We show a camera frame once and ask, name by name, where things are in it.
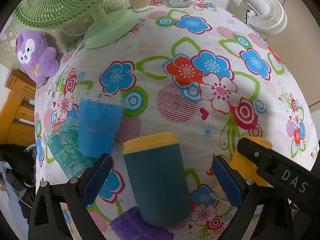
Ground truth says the orange plastic cup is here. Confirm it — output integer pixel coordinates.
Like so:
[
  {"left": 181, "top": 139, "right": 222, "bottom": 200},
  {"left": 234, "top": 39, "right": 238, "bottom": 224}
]
[{"left": 210, "top": 136, "right": 273, "bottom": 204}]

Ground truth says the purple plastic cup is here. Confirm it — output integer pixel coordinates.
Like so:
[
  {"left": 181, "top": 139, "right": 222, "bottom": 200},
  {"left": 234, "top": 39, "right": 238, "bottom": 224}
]
[{"left": 109, "top": 207, "right": 174, "bottom": 240}]

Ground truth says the turquoise glitter plastic cup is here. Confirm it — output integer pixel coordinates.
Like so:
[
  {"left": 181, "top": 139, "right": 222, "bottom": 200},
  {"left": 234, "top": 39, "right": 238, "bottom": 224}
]
[{"left": 44, "top": 118, "right": 96, "bottom": 179}]

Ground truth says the blue plastic cup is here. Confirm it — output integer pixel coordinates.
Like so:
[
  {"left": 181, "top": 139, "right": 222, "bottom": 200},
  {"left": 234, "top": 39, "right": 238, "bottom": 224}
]
[{"left": 78, "top": 93, "right": 126, "bottom": 158}]

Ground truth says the black clothing pile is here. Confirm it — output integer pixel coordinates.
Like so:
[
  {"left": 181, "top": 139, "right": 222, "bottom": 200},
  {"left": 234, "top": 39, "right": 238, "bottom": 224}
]
[{"left": 1, "top": 144, "right": 36, "bottom": 223}]

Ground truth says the wooden chair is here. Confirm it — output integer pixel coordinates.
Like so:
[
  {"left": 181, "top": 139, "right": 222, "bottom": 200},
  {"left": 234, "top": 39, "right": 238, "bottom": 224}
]
[{"left": 1, "top": 69, "right": 36, "bottom": 146}]

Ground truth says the teal tumbler yellow rim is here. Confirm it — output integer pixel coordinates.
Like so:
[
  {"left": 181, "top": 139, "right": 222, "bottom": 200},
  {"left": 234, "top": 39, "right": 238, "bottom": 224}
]
[{"left": 123, "top": 132, "right": 191, "bottom": 227}]

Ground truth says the floral tablecloth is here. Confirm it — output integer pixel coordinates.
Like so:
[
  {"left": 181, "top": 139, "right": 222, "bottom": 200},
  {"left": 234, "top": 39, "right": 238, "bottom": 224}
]
[{"left": 35, "top": 0, "right": 319, "bottom": 239}]

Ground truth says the purple plush toy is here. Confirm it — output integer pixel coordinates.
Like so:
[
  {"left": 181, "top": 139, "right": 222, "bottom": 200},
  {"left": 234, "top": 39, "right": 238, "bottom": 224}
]
[{"left": 15, "top": 29, "right": 60, "bottom": 87}]

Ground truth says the white floor fan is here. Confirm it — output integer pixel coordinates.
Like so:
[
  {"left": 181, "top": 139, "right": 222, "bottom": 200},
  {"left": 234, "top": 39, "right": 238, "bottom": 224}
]
[{"left": 242, "top": 0, "right": 287, "bottom": 35}]

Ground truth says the green desk fan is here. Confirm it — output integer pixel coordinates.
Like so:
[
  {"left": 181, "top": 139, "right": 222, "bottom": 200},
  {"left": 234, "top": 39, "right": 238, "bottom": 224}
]
[{"left": 12, "top": 0, "right": 139, "bottom": 49}]

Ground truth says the beige patterned wall cloth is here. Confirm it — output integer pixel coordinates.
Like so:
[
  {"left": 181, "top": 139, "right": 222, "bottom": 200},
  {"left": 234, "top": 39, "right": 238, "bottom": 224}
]
[{"left": 0, "top": 0, "right": 156, "bottom": 67}]

